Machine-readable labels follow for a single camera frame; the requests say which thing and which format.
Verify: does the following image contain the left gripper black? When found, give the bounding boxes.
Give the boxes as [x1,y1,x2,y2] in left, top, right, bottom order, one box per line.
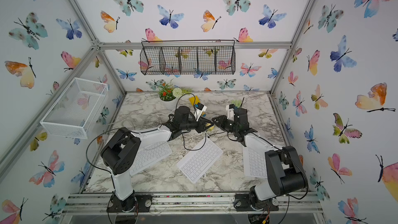
[179,117,214,134]

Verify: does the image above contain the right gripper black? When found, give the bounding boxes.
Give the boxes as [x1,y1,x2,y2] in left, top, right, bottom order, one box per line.
[211,115,239,135]

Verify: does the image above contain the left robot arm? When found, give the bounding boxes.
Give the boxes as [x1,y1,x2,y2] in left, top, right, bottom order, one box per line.
[101,103,214,213]

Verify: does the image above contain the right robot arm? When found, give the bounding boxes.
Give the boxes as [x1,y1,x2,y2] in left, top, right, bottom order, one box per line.
[211,104,309,211]

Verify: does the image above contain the right white keyboard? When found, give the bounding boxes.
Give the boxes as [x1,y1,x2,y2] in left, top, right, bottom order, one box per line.
[243,147,267,178]

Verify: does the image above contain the white keyboard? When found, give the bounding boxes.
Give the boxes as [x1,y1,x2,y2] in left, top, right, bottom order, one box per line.
[243,147,267,178]
[177,136,223,184]
[130,142,172,176]

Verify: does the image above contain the middle white keyboard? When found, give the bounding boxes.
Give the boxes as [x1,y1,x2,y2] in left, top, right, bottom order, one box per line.
[177,136,223,184]

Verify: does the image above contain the left white keyboard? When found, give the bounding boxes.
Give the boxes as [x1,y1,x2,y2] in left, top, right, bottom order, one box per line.
[130,142,172,176]

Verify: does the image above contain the potted plant white pot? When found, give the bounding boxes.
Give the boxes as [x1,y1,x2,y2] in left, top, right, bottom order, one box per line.
[158,81,192,111]

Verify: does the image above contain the black cable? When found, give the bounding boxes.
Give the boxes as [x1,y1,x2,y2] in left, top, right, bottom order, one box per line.
[181,130,231,152]

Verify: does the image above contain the black wire wall basket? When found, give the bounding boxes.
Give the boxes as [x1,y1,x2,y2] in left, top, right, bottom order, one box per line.
[139,39,236,76]

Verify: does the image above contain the white mesh wall basket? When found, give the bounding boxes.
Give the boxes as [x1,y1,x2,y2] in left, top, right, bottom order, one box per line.
[40,77,108,139]

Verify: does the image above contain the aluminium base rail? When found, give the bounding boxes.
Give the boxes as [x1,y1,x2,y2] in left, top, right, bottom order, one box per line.
[63,192,323,215]

